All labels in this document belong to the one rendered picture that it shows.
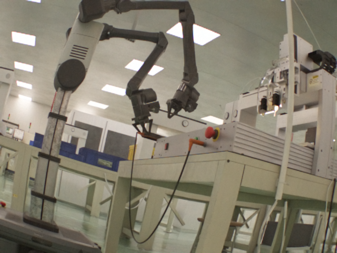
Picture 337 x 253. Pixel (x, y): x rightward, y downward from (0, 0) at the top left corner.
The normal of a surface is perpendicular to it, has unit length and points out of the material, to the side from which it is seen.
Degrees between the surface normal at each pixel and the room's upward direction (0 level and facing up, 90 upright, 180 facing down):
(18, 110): 90
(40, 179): 90
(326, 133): 90
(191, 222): 90
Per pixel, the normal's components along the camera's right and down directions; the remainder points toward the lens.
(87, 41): 0.38, -0.08
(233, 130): -0.91, -0.25
